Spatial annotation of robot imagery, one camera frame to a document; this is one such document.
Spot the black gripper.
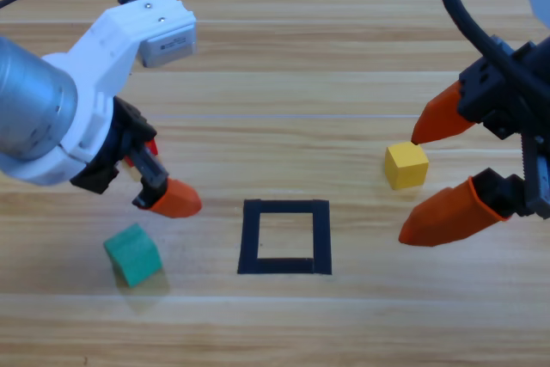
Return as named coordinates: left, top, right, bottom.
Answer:
left=70, top=95, right=203, bottom=219
left=398, top=34, right=550, bottom=248

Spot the yellow wooden block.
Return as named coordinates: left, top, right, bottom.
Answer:
left=383, top=141, right=431, bottom=191

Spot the green wooden block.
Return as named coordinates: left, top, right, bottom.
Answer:
left=102, top=223, right=163, bottom=288

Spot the black tape rectangle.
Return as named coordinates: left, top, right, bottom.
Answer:
left=236, top=199, right=333, bottom=277

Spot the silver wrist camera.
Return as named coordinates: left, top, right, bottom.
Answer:
left=137, top=22, right=199, bottom=70

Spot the red wooden block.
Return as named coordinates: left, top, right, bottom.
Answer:
left=122, top=138, right=159, bottom=169

